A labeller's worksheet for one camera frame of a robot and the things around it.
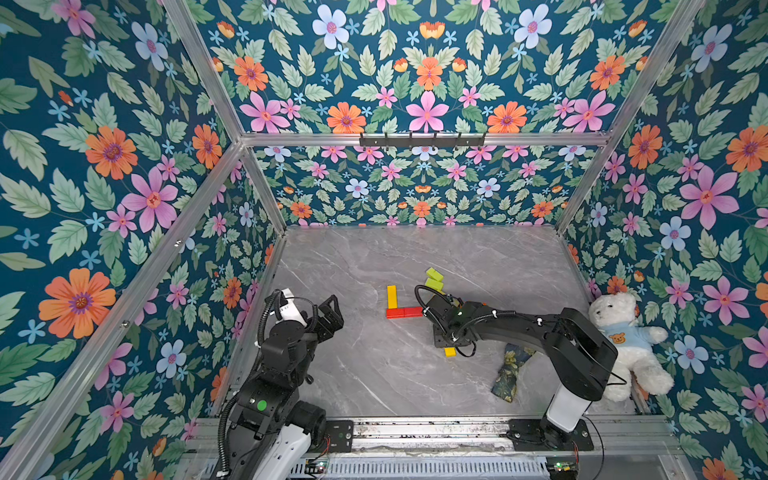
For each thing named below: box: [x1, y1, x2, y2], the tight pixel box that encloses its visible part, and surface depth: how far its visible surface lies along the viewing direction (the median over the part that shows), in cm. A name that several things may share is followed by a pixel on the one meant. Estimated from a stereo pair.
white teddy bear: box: [588, 292, 674, 403], surface depth 82 cm
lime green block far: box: [426, 267, 445, 283], surface depth 107 cm
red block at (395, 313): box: [386, 308, 405, 319], surface depth 97 cm
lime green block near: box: [425, 277, 446, 295], surface depth 104 cm
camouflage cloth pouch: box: [491, 343, 536, 403], surface depth 82 cm
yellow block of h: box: [387, 285, 398, 309], surface depth 102 cm
